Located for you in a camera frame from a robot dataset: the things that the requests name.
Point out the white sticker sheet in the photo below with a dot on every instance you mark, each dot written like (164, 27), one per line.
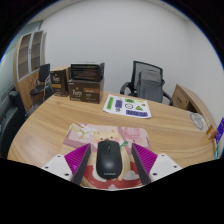
(127, 107)

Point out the orange small box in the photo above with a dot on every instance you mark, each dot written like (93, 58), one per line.
(211, 132)

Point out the grey backpack on chair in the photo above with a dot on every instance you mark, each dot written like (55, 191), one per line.
(149, 85)

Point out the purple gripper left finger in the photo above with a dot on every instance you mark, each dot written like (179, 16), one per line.
(70, 167)

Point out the black leather sofa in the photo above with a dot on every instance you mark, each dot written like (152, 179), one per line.
(12, 117)

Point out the black computer mouse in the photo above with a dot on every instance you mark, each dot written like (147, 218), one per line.
(109, 161)

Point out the green blue packet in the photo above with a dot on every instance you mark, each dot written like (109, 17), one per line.
(216, 154)

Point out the brown coffee box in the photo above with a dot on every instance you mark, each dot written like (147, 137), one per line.
(86, 91)

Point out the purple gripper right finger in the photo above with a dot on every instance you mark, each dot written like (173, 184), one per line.
(152, 167)

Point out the purple standing card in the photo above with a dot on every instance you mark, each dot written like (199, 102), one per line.
(220, 131)

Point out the small brown box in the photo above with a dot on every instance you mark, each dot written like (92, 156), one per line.
(59, 80)

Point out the pink illustrated mouse pad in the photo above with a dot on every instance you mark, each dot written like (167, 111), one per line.
(81, 134)

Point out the round coaster in plastic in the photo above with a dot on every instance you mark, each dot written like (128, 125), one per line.
(198, 121)

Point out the wooden side desk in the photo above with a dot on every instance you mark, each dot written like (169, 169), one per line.
(186, 99)

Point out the black visitor chair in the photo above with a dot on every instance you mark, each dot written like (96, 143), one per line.
(43, 81)

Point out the wooden bookshelf cabinet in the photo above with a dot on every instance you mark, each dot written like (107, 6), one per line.
(28, 57)

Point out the open dark cardboard box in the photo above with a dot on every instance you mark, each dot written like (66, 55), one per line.
(87, 71)

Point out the black mesh office chair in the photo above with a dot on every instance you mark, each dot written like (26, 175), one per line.
(132, 85)

